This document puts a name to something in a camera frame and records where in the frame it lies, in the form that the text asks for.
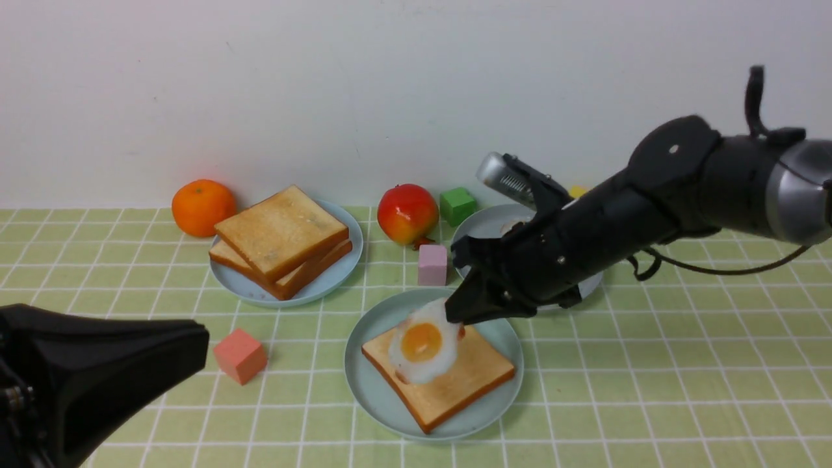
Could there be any yellow cube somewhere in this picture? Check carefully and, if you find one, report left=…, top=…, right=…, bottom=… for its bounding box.
left=569, top=185, right=588, bottom=199

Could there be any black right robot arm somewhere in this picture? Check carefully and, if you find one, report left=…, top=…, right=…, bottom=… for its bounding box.
left=445, top=115, right=830, bottom=325

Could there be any pink cube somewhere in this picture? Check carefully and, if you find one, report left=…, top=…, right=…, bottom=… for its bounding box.
left=418, top=244, right=449, bottom=287

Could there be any red yellow apple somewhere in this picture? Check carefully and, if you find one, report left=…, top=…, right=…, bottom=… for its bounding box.
left=377, top=183, right=439, bottom=251

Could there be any salmon red cube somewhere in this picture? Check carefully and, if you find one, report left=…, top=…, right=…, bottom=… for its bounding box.
left=213, top=328, right=268, bottom=385

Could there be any blue bread plate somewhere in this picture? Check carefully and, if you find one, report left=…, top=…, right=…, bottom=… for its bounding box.
left=210, top=198, right=365, bottom=310

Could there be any light blue centre plate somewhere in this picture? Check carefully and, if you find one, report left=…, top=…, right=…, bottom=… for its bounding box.
left=344, top=288, right=525, bottom=443

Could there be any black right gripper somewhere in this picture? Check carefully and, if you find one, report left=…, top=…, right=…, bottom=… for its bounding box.
left=445, top=166, right=683, bottom=326

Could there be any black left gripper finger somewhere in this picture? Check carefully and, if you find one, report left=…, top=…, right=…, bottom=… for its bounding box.
left=1, top=304, right=210, bottom=467

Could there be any grey egg plate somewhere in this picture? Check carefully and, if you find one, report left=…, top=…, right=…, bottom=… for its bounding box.
left=451, top=203, right=604, bottom=314

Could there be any orange fruit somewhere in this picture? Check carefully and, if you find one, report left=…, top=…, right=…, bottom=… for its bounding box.
left=170, top=179, right=238, bottom=238

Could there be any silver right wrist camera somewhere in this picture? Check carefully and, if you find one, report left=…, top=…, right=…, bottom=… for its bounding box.
left=476, top=152, right=574, bottom=213

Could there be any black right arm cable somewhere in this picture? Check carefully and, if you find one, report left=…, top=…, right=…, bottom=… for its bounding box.
left=625, top=65, right=813, bottom=282

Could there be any green cube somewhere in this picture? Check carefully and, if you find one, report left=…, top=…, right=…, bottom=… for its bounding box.
left=439, top=187, right=479, bottom=226

